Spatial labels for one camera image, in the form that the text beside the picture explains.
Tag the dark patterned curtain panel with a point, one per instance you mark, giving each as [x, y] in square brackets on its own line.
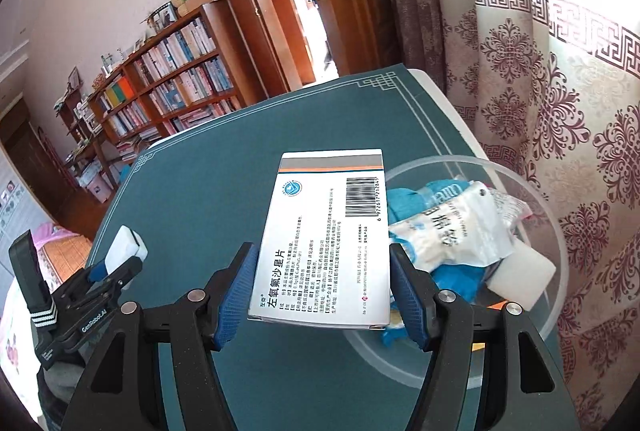
[415, 11]

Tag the large wooden bookshelf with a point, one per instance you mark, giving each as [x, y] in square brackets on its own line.
[225, 41]

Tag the blue burlap pouch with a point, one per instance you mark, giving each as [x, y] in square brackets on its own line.
[407, 206]

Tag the white floral cloth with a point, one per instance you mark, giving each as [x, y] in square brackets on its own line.
[15, 346]

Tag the clear plastic bowl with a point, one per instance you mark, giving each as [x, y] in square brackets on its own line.
[540, 231]

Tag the orange small item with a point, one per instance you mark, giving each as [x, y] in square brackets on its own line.
[478, 348]

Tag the blue plastic packet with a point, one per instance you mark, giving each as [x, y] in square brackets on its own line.
[455, 283]

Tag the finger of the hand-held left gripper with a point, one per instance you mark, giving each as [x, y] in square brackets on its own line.
[125, 275]
[98, 272]

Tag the dark green table mat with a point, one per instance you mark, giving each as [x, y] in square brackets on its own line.
[225, 171]

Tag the beige box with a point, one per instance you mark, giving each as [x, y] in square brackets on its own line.
[200, 4]

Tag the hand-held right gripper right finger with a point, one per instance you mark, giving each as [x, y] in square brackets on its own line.
[407, 301]

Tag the pink white storage box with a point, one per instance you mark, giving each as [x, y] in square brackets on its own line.
[95, 183]

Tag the white medicine box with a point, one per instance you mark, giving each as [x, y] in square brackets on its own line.
[320, 236]

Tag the light patterned curtain panel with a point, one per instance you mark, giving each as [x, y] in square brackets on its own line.
[550, 111]

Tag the rows of books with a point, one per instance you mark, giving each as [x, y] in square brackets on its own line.
[175, 86]

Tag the brown wooden wardrobe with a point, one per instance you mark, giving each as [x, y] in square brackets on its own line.
[30, 161]

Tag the photo frame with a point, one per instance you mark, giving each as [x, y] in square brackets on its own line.
[164, 16]

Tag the white foam block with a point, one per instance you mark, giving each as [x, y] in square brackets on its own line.
[127, 246]
[520, 276]

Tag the white plastic packet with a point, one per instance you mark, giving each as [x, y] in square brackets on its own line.
[450, 236]

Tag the bamboo mat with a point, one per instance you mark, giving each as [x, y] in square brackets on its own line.
[70, 251]

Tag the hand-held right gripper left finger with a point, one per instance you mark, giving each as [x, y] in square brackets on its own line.
[235, 296]

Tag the small wooden shelf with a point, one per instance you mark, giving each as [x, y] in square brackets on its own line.
[80, 126]

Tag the blue white cracker packet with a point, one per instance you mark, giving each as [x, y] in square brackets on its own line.
[392, 337]

